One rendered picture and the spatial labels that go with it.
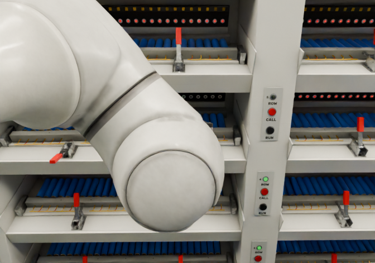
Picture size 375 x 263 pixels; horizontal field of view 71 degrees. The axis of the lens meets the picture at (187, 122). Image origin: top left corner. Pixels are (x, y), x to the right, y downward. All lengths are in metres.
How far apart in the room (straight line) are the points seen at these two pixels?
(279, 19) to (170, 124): 0.43
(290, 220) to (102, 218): 0.50
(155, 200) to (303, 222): 0.64
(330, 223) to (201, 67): 0.53
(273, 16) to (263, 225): 0.50
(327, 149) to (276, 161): 0.14
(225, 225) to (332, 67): 0.47
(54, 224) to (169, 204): 0.63
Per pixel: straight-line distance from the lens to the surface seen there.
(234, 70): 0.60
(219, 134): 0.67
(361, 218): 0.89
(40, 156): 0.72
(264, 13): 0.59
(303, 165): 0.70
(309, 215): 0.83
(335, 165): 0.73
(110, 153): 0.25
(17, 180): 0.87
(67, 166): 0.69
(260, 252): 0.79
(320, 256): 0.97
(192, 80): 0.57
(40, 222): 0.84
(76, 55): 0.22
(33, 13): 0.23
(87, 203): 0.80
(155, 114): 0.23
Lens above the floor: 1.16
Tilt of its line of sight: 16 degrees down
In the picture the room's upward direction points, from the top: straight up
